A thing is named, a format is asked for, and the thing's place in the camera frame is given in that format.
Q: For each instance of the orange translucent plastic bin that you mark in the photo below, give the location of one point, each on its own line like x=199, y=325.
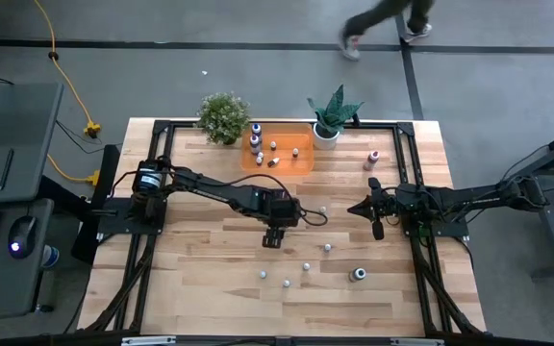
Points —
x=289, y=139

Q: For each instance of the dark grey desk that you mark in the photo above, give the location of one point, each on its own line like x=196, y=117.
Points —
x=17, y=120

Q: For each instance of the small round white-rimmed container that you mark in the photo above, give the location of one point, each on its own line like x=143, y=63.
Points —
x=358, y=274

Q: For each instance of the black upright panel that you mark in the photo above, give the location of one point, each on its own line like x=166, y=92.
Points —
x=106, y=168

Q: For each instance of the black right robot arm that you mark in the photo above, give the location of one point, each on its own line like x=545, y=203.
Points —
x=474, y=197

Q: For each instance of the large pink food coloring bottle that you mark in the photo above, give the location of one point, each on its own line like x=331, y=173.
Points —
x=371, y=160

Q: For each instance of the large blue food coloring bottle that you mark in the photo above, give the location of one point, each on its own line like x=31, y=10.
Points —
x=256, y=129

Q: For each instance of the small dark purple dropper bottle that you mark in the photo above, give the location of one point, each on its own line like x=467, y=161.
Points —
x=327, y=247

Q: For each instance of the bushy green potted plant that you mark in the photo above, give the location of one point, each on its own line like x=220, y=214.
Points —
x=222, y=117

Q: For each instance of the silver aluminium bar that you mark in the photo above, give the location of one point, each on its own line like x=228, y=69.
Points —
x=148, y=341
x=416, y=342

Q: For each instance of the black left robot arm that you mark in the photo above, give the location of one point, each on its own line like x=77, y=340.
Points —
x=209, y=190

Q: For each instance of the snake plant in white pot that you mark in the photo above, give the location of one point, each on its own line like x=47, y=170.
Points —
x=334, y=115

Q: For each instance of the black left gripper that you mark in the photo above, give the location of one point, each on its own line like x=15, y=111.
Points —
x=274, y=238

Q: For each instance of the person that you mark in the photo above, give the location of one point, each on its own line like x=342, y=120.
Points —
x=383, y=12

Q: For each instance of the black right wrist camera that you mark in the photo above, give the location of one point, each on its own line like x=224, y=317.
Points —
x=393, y=203

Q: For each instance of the small dark green dropper bottle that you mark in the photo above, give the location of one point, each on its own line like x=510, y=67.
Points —
x=273, y=162

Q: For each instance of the small white-capped dropper bottle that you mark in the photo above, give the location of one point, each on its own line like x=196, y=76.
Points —
x=295, y=152

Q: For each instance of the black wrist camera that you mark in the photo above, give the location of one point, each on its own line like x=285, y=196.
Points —
x=286, y=209
x=393, y=203

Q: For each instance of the black computer mouse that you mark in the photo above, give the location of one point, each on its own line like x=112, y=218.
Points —
x=24, y=235

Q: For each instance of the person's shoe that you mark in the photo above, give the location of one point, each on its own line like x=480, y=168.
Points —
x=350, y=48
x=419, y=32

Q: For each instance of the black aluminium table frame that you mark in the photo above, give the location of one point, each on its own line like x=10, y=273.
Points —
x=378, y=126

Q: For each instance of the large purple food coloring bottle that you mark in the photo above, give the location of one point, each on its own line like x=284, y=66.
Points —
x=254, y=142

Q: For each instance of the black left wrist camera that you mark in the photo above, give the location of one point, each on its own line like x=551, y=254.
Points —
x=286, y=209

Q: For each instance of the yellow power plug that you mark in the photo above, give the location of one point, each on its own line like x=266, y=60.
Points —
x=92, y=129
x=93, y=178

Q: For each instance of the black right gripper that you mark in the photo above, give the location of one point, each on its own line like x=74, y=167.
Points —
x=378, y=230

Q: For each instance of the black pen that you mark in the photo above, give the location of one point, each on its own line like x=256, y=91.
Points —
x=6, y=168

